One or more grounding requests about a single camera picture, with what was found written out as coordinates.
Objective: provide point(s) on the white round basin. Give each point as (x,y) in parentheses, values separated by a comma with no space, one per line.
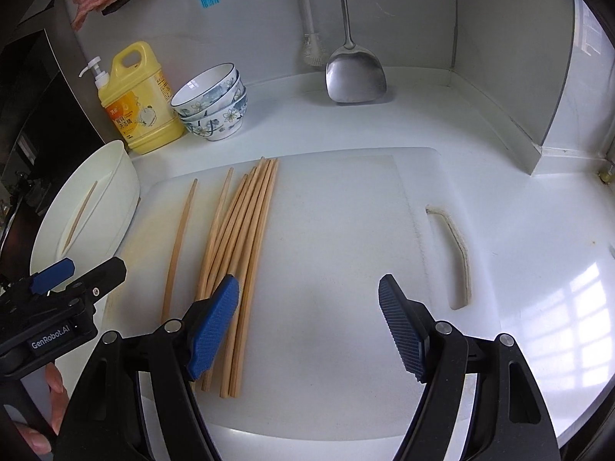
(113,201)

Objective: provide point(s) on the white plastic cutting board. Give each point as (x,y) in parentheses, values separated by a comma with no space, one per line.
(326,249)

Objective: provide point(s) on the person's left hand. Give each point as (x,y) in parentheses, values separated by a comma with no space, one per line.
(60,394)

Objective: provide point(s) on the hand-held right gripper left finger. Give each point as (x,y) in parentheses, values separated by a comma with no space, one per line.
(214,326)

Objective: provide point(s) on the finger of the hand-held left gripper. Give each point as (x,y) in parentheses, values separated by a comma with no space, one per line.
(53,272)
(103,276)

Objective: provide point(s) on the white bottle brush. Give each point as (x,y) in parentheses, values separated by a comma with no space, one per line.
(307,14)

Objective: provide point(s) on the single wooden chopstick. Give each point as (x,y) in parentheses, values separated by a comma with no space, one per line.
(180,245)
(79,216)

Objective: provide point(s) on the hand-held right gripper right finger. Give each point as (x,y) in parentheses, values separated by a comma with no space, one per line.
(399,326)

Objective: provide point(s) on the floral ceramic bowl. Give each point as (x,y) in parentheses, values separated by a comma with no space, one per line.
(204,89)
(221,129)
(235,101)

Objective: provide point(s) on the bundle of wooden chopsticks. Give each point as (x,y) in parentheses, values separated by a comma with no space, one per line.
(240,230)

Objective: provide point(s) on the yellow dish soap pump bottle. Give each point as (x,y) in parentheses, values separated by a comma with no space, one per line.
(139,115)

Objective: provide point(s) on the window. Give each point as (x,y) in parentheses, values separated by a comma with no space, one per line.
(593,57)

